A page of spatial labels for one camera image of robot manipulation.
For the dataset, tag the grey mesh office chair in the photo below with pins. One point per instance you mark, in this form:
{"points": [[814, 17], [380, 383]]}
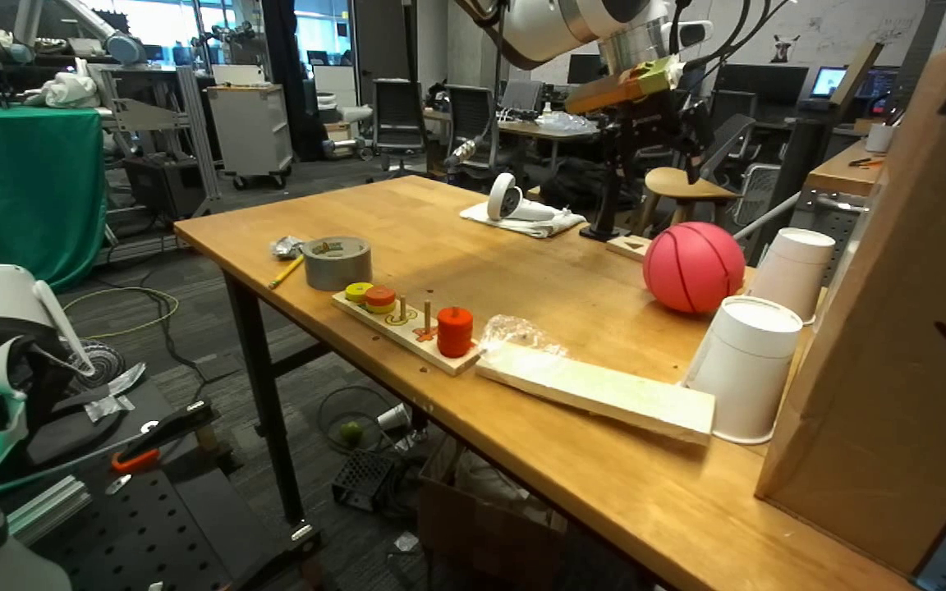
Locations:
{"points": [[471, 127], [400, 114]]}

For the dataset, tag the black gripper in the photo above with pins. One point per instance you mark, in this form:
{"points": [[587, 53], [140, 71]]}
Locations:
{"points": [[671, 127]]}

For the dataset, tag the white paper cup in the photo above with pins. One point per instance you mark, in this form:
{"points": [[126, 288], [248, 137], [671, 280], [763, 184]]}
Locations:
{"points": [[742, 372], [796, 273]]}

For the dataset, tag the black pole camera stand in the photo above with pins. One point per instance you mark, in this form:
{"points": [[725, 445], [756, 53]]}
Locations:
{"points": [[613, 209]]}

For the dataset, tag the pink rubber basketball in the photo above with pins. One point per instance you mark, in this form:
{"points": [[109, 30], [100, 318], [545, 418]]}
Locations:
{"points": [[693, 270]]}

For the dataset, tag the long wooden workbench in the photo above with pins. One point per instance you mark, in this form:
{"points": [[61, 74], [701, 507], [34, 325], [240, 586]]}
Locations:
{"points": [[846, 169]]}

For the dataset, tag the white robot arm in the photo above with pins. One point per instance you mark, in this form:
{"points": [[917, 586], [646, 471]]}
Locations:
{"points": [[544, 27]]}

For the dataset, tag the grey duct tape roll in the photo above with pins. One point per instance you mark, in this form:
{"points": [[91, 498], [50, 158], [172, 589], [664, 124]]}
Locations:
{"points": [[335, 263]]}

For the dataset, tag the yellow pencil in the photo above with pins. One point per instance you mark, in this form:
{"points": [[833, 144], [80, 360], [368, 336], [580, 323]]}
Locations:
{"points": [[286, 273]]}

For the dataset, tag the lit blue screen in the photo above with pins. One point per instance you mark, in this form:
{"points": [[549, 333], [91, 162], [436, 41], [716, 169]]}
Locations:
{"points": [[830, 83]]}

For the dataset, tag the crumpled silver foil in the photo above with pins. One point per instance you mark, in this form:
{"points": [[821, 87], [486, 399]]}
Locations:
{"points": [[286, 248]]}

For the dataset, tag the white VR headset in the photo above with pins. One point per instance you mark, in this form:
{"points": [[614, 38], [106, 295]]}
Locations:
{"points": [[0, 349]]}

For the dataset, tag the white flat wooden board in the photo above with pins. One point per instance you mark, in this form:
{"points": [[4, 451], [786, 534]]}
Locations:
{"points": [[607, 393]]}

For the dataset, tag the white folded cloth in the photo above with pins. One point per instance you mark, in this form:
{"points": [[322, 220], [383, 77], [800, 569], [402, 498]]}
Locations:
{"points": [[544, 220]]}

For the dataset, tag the wooden stool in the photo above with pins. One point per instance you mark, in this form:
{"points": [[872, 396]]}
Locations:
{"points": [[689, 184]]}

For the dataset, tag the green table cloth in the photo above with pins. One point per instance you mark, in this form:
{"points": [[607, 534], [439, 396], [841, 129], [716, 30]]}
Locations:
{"points": [[24, 184]]}

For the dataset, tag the aluminium extrusion bar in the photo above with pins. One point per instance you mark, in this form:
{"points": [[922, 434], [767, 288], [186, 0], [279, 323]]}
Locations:
{"points": [[46, 510]]}

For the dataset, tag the silver metal tool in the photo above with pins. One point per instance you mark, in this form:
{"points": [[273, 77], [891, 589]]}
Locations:
{"points": [[113, 393]]}

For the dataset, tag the wooden shape sorter plank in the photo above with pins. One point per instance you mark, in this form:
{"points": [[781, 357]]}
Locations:
{"points": [[627, 248]]}

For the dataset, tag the white wheeled cart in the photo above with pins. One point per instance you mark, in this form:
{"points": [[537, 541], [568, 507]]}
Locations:
{"points": [[250, 134]]}

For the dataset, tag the black computer monitor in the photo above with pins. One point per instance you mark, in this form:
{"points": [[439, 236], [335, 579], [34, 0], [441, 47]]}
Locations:
{"points": [[763, 87]]}

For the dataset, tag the clear crumpled plastic wrap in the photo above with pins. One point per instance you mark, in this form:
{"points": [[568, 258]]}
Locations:
{"points": [[522, 333]]}

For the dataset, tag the wooden office desk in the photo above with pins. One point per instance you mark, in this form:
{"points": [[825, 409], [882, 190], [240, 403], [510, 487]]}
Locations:
{"points": [[544, 129]]}

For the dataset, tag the wooden stacking toy base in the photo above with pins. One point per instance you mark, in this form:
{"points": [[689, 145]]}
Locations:
{"points": [[412, 341]]}

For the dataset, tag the red cylinder block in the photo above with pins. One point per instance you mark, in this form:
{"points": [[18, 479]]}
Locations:
{"points": [[456, 333]]}

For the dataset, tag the large cardboard box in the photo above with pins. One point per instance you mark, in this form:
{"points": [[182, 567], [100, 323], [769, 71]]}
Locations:
{"points": [[900, 329]]}

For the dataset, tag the black perforated breadboard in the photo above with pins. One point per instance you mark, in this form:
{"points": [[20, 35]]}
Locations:
{"points": [[165, 531]]}

